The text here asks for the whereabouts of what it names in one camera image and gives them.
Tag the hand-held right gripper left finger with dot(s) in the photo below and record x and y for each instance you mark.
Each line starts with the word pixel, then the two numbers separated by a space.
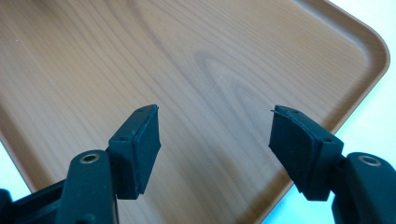
pixel 137 149

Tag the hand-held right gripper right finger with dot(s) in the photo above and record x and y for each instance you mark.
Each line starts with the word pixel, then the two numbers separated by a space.
pixel 303 152

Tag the wooden tray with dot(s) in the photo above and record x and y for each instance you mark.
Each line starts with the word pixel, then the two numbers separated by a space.
pixel 199 71

